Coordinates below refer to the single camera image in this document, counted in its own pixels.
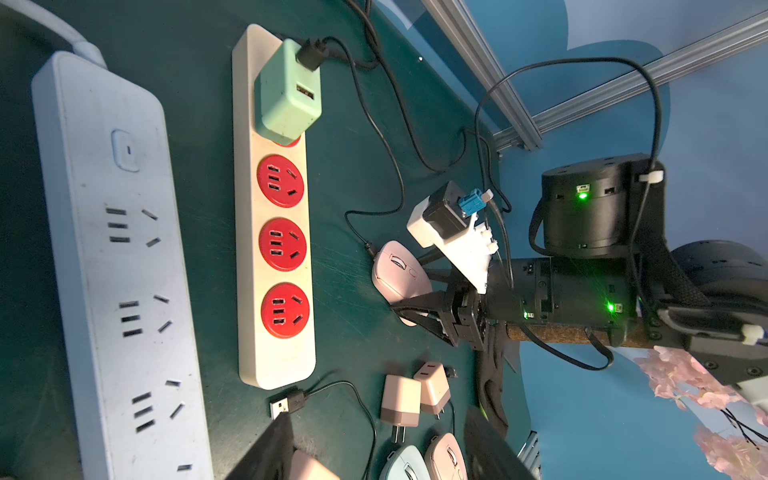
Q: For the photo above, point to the pink mouse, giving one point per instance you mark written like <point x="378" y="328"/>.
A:
<point x="444" y="459"/>
<point x="397" y="274"/>

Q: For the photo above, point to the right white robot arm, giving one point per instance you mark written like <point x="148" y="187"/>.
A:
<point x="708" y="298"/>

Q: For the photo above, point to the cream red power strip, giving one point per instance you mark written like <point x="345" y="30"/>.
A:
<point x="276" y="330"/>

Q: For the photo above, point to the green charger adapter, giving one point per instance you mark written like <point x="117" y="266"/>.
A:
<point x="287" y="92"/>

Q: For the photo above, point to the white power strip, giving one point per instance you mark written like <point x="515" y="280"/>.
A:
<point x="120" y="272"/>

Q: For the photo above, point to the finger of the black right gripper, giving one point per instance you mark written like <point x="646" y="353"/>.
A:
<point x="436" y="302"/>
<point x="433" y="326"/>

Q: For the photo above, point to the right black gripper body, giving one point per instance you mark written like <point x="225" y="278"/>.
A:
<point x="587" y="296"/>

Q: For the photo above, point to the pink cherry blossom tree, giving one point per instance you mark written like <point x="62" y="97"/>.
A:
<point x="655" y="414"/>

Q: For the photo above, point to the black green work glove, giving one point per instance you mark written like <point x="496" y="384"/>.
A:
<point x="489" y="363"/>

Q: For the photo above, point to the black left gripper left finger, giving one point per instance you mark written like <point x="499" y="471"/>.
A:
<point x="270" y="457"/>

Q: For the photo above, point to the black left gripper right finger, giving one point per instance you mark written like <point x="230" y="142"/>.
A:
<point x="486" y="452"/>

